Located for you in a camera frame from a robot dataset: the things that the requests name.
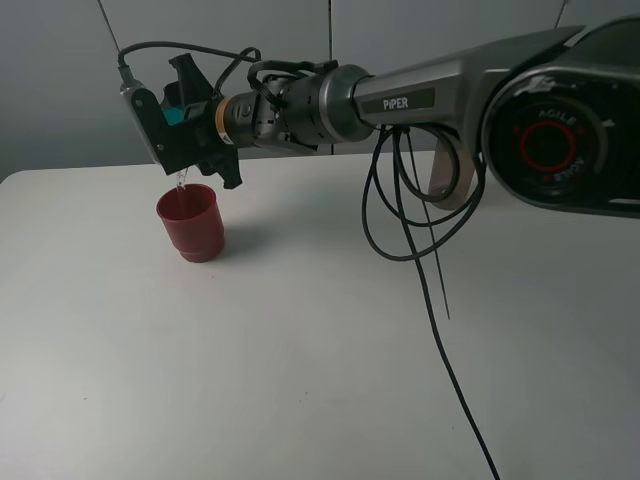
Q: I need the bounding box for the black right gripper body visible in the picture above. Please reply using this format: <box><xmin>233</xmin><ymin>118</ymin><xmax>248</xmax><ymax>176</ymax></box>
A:
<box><xmin>162</xmin><ymin>89</ymin><xmax>291</xmax><ymax>171</ymax></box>

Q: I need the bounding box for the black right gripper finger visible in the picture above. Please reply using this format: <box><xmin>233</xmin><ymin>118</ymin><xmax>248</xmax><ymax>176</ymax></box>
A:
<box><xmin>168</xmin><ymin>53</ymin><xmax>214</xmax><ymax>108</ymax></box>
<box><xmin>197</xmin><ymin>148</ymin><xmax>243</xmax><ymax>189</ymax></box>

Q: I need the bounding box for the teal translucent plastic cup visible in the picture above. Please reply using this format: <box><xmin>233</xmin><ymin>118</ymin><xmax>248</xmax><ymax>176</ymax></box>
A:
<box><xmin>160</xmin><ymin>81</ymin><xmax>186</xmax><ymax>125</ymax></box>

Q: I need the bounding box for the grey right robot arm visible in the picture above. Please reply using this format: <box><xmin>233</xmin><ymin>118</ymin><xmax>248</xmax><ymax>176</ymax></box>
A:
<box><xmin>154</xmin><ymin>16</ymin><xmax>639</xmax><ymax>217</ymax></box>

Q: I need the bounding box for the red plastic cup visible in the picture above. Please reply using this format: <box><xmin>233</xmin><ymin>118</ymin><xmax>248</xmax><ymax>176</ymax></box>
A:
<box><xmin>156</xmin><ymin>184</ymin><xmax>225</xmax><ymax>263</ymax></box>

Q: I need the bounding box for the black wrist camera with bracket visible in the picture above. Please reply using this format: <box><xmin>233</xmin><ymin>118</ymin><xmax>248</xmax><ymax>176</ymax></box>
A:
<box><xmin>120</xmin><ymin>81</ymin><xmax>189</xmax><ymax>175</ymax></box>

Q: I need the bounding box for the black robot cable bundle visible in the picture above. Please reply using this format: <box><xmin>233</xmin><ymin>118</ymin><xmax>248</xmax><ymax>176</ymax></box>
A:
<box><xmin>117</xmin><ymin>42</ymin><xmax>504</xmax><ymax>480</ymax></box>

